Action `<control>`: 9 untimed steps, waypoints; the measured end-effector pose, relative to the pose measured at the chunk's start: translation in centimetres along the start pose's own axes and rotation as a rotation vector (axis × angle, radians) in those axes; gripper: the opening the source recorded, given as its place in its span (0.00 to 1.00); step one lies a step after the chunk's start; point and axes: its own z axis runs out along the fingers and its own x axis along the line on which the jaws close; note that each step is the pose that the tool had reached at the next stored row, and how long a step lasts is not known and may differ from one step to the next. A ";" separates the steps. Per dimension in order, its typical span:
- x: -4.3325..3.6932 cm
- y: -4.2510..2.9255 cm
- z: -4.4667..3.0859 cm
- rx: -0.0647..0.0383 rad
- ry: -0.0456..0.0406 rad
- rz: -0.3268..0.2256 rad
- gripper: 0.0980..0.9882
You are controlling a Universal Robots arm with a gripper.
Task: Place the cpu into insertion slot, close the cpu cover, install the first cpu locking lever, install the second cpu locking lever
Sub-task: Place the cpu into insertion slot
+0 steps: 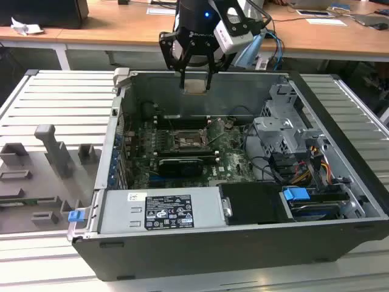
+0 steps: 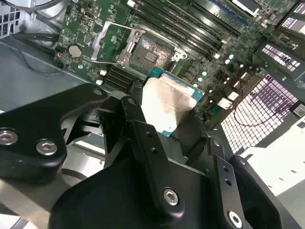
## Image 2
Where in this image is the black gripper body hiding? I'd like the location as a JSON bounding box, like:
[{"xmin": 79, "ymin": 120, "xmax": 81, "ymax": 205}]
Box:
[{"xmin": 49, "ymin": 155, "xmax": 301, "ymax": 229}]

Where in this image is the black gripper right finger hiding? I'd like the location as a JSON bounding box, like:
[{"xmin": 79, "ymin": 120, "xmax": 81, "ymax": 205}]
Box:
[{"xmin": 188, "ymin": 108, "xmax": 248, "ymax": 229}]

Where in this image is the CPU with silver top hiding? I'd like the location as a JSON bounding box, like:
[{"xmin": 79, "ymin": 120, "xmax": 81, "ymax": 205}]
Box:
[{"xmin": 140, "ymin": 67, "xmax": 205, "ymax": 138}]

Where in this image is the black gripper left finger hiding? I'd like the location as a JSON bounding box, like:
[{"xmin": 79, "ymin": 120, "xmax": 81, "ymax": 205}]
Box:
[{"xmin": 0, "ymin": 80, "xmax": 186, "ymax": 221}]

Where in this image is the thin wire locking lever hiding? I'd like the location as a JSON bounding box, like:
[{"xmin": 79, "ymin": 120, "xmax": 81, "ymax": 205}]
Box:
[{"xmin": 130, "ymin": 23, "xmax": 179, "ymax": 48}]

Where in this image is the metal CPU socket cover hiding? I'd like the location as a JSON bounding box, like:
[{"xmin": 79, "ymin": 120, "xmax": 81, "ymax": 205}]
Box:
[{"xmin": 91, "ymin": 21, "xmax": 144, "ymax": 69}]

